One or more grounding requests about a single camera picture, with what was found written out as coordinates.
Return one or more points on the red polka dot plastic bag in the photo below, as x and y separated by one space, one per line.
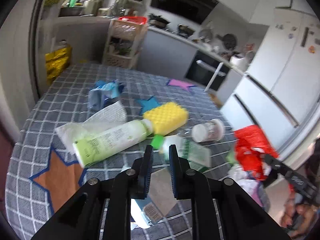
250 146

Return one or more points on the light green lotion tube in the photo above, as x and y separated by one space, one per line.
91 150

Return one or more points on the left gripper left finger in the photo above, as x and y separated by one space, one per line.
102 209

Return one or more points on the black wok on stove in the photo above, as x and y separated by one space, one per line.
158 21

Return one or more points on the blue crumpled plastic bag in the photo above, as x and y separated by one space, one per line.
104 94

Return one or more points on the black built-in oven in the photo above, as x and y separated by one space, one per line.
202 76

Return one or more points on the white stick vacuum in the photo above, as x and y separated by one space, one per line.
216 72

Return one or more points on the small white cardboard box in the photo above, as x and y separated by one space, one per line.
158 203

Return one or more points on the white tissue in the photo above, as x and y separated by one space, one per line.
251 186

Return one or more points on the white refrigerator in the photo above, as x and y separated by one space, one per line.
280 88

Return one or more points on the red plastic basket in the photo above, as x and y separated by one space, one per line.
140 20

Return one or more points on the gold foil bag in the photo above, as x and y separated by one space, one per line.
56 62

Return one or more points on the dark cooking pot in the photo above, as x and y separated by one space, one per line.
185 30

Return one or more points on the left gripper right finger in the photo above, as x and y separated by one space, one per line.
220 209

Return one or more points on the yellow foam sponge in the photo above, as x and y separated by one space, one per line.
167 118

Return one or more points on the cream plastic storage trolley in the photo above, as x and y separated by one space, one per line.
123 44

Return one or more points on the green cap white bottle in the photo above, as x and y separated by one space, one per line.
197 155

